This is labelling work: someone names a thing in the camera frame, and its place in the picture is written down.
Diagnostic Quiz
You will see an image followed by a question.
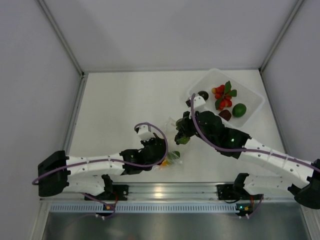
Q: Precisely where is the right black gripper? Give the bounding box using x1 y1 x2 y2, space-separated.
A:
178 108 217 147

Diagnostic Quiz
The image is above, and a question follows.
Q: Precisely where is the clear zip top bag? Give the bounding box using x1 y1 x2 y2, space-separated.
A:
152 117 185 171

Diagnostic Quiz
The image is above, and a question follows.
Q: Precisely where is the dark red fake fruit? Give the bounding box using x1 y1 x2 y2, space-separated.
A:
218 109 232 122

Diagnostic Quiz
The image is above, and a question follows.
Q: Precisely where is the dark purple fake plum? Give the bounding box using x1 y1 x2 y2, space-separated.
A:
198 90 209 101

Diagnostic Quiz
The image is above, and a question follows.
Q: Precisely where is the dark fake grape bunch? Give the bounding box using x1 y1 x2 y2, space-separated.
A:
174 118 190 145

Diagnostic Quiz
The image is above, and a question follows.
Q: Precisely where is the fake strawberry bunch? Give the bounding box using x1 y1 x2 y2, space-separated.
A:
211 81 238 111

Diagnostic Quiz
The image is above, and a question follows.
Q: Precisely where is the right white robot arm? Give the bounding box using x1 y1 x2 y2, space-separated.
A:
174 111 320 210

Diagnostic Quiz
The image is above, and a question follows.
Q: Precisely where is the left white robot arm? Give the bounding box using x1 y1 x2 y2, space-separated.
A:
32 133 168 200

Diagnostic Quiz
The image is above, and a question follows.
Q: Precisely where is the orange fake fruit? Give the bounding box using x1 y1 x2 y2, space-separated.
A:
160 159 171 167

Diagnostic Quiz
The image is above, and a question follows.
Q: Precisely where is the white plastic basket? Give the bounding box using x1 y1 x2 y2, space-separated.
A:
185 68 265 129

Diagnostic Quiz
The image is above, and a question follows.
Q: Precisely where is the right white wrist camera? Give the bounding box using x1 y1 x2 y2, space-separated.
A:
185 95 206 112

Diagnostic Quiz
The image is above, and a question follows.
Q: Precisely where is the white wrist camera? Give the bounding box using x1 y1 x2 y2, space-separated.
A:
137 125 154 141
185 95 206 112

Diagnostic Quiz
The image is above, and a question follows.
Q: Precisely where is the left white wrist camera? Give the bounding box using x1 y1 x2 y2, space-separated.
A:
137 125 154 141

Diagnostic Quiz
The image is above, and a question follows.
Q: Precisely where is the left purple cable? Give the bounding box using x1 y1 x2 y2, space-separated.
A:
31 121 168 218

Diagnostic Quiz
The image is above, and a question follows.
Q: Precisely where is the purple cable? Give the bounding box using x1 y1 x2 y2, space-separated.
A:
31 121 168 218
190 93 320 218

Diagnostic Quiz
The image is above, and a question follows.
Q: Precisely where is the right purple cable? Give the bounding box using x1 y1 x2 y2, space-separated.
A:
190 93 320 218

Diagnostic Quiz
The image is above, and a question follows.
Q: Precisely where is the aluminium mounting rail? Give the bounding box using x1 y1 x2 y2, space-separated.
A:
39 181 296 201

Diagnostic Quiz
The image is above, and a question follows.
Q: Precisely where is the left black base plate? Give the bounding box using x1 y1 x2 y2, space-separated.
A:
87 184 129 201

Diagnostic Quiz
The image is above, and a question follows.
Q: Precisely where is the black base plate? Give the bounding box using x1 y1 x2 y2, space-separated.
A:
87 184 129 201
216 184 250 202

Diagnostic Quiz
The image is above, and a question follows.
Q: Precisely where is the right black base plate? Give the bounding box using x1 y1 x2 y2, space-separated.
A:
216 184 250 202

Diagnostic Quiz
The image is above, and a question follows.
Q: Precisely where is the slotted grey cable duct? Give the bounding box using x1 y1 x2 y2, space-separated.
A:
50 202 251 213

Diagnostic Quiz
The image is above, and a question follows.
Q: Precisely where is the right frame post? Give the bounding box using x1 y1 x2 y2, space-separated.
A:
258 0 306 74

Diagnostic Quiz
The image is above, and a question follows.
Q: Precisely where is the frame post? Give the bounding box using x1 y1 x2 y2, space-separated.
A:
258 0 306 74
37 0 86 76

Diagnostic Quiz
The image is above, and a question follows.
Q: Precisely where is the left frame post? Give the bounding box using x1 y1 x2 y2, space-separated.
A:
37 0 86 76

